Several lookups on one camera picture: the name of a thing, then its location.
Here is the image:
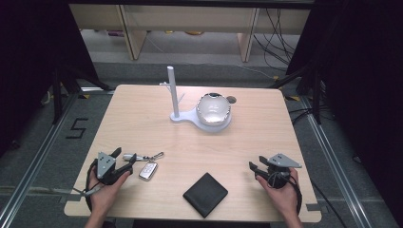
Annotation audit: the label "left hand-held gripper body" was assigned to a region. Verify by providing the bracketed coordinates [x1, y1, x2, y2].
[96, 151, 127, 186]

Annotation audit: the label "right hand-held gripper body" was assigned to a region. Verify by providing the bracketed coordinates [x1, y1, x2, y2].
[266, 153, 303, 190]

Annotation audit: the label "grey cable plug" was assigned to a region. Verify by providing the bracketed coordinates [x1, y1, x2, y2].
[83, 185, 103, 198]

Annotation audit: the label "person's left hand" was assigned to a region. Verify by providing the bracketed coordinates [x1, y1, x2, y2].
[87, 170, 132, 219]

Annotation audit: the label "silver car key bunch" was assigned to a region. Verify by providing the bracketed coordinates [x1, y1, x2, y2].
[122, 151, 165, 182]

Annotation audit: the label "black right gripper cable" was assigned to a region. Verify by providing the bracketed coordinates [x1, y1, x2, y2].
[267, 171, 304, 217]

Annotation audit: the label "black hanging cables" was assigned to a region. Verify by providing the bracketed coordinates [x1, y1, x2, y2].
[252, 8, 300, 72]

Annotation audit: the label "black leather wallet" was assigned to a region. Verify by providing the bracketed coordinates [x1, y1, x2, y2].
[182, 172, 229, 219]

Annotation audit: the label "metal floor rail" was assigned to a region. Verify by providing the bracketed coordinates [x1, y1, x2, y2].
[0, 91, 81, 228]
[298, 94, 373, 228]

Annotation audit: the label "black metal stand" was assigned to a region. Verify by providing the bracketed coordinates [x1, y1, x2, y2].
[50, 61, 114, 125]
[268, 61, 325, 125]

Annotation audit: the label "black floor cable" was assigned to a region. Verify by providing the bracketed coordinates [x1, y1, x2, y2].
[308, 179, 350, 228]

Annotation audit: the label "person's right hand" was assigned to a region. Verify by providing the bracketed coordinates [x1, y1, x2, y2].
[255, 167, 302, 220]

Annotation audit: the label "beige wooden desk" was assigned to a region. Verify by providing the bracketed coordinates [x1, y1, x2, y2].
[68, 4, 312, 64]

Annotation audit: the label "white floor cable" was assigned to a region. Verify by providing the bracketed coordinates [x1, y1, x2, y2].
[234, 62, 278, 80]

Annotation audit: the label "black curtain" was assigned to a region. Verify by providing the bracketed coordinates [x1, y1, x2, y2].
[285, 0, 403, 219]
[0, 0, 100, 160]

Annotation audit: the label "shiny silver bowl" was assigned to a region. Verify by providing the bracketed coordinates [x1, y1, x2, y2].
[196, 92, 232, 127]

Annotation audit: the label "white key stand with post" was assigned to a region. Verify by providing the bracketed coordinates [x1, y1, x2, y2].
[159, 65, 233, 134]

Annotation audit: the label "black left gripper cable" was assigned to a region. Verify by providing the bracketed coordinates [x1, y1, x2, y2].
[84, 158, 100, 213]

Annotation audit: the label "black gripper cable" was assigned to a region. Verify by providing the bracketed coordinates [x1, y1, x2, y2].
[267, 171, 304, 217]
[84, 158, 100, 213]

